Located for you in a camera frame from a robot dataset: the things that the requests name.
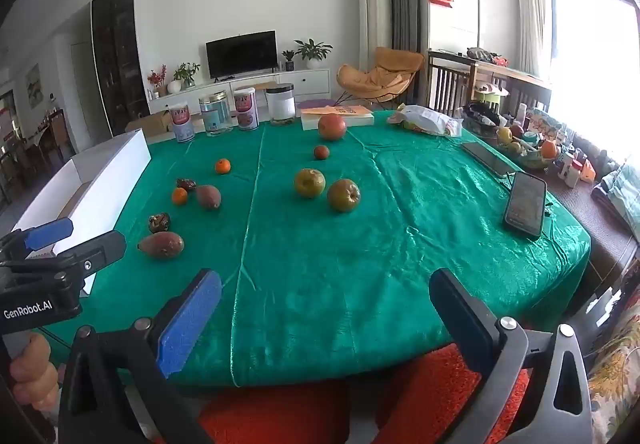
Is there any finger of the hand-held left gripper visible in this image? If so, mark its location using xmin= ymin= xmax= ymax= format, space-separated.
xmin=14 ymin=217 xmax=75 ymax=253
xmin=50 ymin=230 xmax=127 ymax=275

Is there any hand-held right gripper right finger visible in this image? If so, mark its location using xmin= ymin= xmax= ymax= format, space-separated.
xmin=429 ymin=268 xmax=593 ymax=444

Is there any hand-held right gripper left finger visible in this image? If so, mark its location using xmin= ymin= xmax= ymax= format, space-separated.
xmin=59 ymin=268 xmax=223 ymax=444

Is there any reddish-brown oval fruit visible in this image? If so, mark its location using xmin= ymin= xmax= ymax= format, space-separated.
xmin=137 ymin=231 xmax=185 ymax=259
xmin=195 ymin=184 xmax=222 ymax=211

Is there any white cardboard box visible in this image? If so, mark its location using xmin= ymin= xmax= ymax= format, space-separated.
xmin=10 ymin=129 xmax=152 ymax=295

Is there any green-brown apple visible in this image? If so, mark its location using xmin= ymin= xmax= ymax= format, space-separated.
xmin=293 ymin=168 xmax=327 ymax=199
xmin=327 ymin=178 xmax=361 ymax=213

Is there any large red apple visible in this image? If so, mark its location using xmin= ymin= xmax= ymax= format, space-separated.
xmin=318 ymin=113 xmax=348 ymax=141

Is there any person's left hand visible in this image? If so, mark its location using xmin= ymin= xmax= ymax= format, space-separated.
xmin=10 ymin=332 xmax=61 ymax=413

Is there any red fuzzy cloth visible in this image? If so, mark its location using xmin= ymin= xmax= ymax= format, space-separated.
xmin=375 ymin=344 xmax=531 ymax=444
xmin=197 ymin=378 xmax=351 ymax=444

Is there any green tablecloth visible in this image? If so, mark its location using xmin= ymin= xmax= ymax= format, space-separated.
xmin=37 ymin=110 xmax=592 ymax=390

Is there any black smartphone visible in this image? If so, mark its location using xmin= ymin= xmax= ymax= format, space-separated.
xmin=502 ymin=171 xmax=548 ymax=241

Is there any brown cardboard carton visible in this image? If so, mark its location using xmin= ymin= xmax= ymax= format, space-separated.
xmin=125 ymin=110 xmax=173 ymax=135

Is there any pink label tin can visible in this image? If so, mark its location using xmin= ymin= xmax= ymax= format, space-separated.
xmin=169 ymin=104 xmax=196 ymax=144
xmin=234 ymin=88 xmax=260 ymax=131

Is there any floral patterned sofa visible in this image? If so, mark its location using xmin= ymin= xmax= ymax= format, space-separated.
xmin=587 ymin=304 xmax=640 ymax=444

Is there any glass jar silver lid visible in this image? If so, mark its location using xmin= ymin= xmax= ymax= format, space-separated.
xmin=200 ymin=91 xmax=235 ymax=137

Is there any red flower arrangement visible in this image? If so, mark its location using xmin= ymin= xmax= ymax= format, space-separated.
xmin=148 ymin=64 xmax=167 ymax=98

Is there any dark glass display cabinet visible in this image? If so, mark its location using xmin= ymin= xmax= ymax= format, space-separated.
xmin=90 ymin=0 xmax=151 ymax=137

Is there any basket of assorted fruit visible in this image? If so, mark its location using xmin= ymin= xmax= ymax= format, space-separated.
xmin=495 ymin=124 xmax=558 ymax=169

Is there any leafy plant in vase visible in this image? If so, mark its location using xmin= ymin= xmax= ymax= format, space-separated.
xmin=167 ymin=62 xmax=201 ymax=94

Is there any white plastic bag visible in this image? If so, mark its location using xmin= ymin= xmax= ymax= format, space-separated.
xmin=387 ymin=104 xmax=463 ymax=138

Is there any clear jar black lid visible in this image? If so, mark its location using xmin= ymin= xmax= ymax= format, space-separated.
xmin=265 ymin=83 xmax=297 ymax=127

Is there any flat yellow white box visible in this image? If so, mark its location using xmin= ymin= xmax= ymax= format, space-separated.
xmin=300 ymin=106 xmax=375 ymax=131

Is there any wooden slatted bench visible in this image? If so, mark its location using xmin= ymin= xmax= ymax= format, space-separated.
xmin=426 ymin=48 xmax=553 ymax=119

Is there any black television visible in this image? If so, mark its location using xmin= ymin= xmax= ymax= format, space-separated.
xmin=205 ymin=30 xmax=279 ymax=79

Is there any orange lounge chair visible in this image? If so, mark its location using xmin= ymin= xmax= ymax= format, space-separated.
xmin=336 ymin=46 xmax=426 ymax=110

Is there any white television cabinet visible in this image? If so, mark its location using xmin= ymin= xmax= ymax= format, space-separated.
xmin=148 ymin=68 xmax=332 ymax=115

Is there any large potted green plant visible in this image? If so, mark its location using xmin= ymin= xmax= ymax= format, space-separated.
xmin=294 ymin=38 xmax=334 ymax=70

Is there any covered standing air conditioner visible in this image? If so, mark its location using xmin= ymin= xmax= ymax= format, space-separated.
xmin=357 ymin=0 xmax=393 ymax=74

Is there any white curtain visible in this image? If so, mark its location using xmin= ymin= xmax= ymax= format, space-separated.
xmin=514 ymin=0 xmax=553 ymax=79

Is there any framed wall picture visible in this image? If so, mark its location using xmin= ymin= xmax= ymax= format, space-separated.
xmin=25 ymin=64 xmax=43 ymax=109

